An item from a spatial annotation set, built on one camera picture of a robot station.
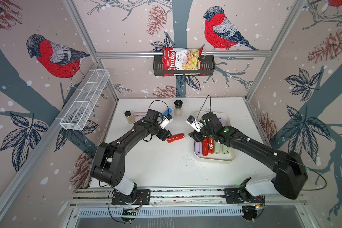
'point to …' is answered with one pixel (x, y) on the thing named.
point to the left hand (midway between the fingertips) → (168, 128)
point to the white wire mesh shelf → (75, 116)
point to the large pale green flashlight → (217, 147)
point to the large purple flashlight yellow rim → (198, 147)
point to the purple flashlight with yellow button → (223, 122)
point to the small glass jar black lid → (129, 118)
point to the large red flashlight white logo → (211, 146)
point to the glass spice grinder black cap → (178, 105)
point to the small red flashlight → (175, 137)
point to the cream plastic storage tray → (213, 158)
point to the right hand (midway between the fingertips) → (191, 128)
